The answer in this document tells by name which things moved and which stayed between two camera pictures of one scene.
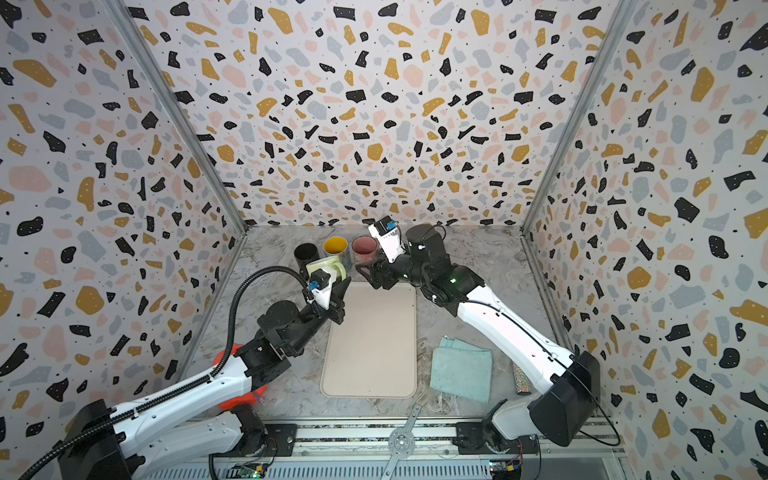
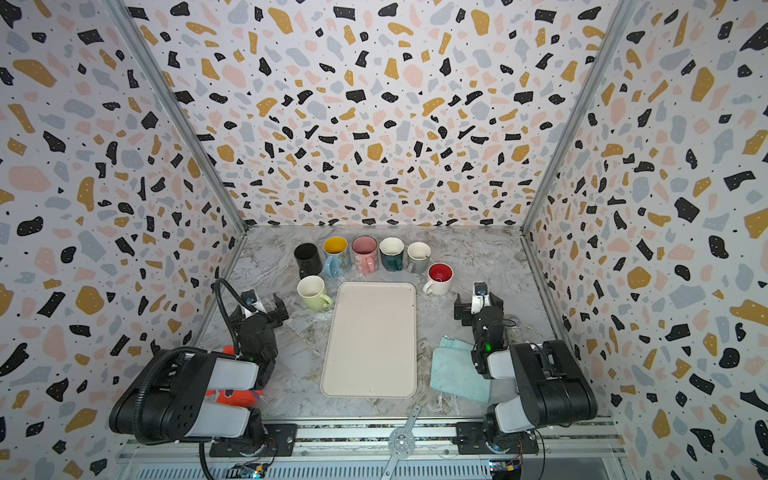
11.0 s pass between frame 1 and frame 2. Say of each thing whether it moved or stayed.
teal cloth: stayed
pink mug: stayed
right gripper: moved
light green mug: moved
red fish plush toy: stayed
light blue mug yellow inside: stayed
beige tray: stayed
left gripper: moved
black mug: stayed
